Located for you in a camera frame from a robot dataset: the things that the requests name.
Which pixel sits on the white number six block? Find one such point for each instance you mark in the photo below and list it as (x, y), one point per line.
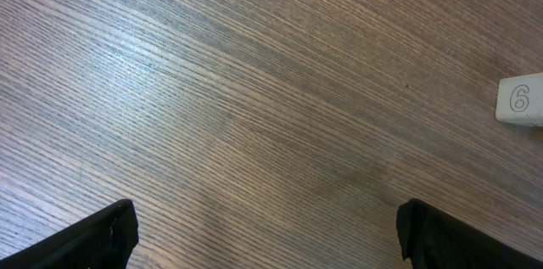
(519, 100)

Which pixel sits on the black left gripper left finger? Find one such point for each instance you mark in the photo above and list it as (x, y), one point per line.
(104, 239)

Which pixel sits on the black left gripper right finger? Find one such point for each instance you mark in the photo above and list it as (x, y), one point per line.
(432, 239)

